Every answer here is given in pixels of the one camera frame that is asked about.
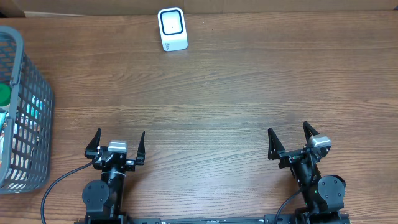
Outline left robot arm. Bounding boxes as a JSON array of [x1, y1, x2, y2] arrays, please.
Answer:
[[82, 129, 146, 223]]

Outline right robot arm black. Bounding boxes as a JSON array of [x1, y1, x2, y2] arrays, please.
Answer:
[[264, 121, 350, 223]]

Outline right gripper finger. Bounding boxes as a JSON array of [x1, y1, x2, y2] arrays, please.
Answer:
[[268, 128, 285, 154], [303, 121, 320, 143]]

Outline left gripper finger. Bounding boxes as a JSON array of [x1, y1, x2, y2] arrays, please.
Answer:
[[136, 131, 146, 161], [85, 128, 101, 151]]

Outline white barcode scanner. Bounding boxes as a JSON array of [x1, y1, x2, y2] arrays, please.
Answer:
[[157, 7, 188, 52]]

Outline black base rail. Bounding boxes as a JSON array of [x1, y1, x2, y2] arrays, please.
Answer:
[[74, 213, 351, 224]]

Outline teal snack packet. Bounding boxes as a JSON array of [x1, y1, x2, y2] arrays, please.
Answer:
[[26, 96, 44, 126]]

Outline grey plastic shopping basket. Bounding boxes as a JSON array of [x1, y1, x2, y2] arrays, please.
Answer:
[[1, 26, 55, 195]]

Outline green bottle cap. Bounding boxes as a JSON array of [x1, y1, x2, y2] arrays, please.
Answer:
[[0, 83, 12, 107]]

